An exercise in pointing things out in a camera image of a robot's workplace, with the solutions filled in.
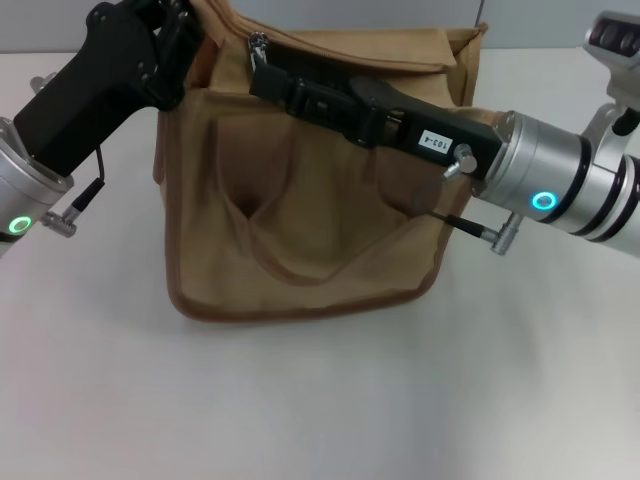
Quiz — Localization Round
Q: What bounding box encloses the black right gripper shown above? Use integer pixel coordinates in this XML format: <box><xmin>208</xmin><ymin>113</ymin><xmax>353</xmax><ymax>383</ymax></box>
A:
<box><xmin>248</xmin><ymin>66</ymin><xmax>508</xmax><ymax>182</ymax></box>

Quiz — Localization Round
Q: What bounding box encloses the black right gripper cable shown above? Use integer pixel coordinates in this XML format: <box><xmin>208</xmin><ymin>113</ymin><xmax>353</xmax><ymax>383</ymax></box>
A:
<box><xmin>428</xmin><ymin>143</ymin><xmax>524</xmax><ymax>257</ymax></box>

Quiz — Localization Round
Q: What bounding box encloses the khaki fabric food bag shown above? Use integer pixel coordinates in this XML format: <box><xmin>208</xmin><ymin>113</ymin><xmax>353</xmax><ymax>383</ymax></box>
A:
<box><xmin>152</xmin><ymin>0</ymin><xmax>489</xmax><ymax>321</ymax></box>

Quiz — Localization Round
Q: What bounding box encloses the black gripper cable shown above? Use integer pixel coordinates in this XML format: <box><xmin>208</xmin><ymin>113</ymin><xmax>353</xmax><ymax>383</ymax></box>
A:
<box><xmin>428</xmin><ymin>143</ymin><xmax>524</xmax><ymax>257</ymax></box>
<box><xmin>41</xmin><ymin>144</ymin><xmax>108</xmax><ymax>233</ymax></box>

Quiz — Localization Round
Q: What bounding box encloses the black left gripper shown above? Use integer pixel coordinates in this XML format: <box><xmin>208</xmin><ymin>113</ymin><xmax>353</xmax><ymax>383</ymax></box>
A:
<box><xmin>13</xmin><ymin>0</ymin><xmax>207</xmax><ymax>178</ymax></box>

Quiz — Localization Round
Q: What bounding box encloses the silver metal zipper pull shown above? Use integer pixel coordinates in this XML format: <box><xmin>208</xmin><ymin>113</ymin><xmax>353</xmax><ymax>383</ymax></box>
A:
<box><xmin>247</xmin><ymin>31</ymin><xmax>269</xmax><ymax>69</ymax></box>

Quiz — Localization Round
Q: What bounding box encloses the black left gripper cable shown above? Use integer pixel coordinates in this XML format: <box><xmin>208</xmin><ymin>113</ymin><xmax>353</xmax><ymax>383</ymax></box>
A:
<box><xmin>41</xmin><ymin>144</ymin><xmax>108</xmax><ymax>233</ymax></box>

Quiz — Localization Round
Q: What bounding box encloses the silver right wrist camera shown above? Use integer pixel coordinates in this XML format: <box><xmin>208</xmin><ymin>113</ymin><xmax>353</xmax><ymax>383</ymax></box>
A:
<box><xmin>583</xmin><ymin>9</ymin><xmax>640</xmax><ymax>109</ymax></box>

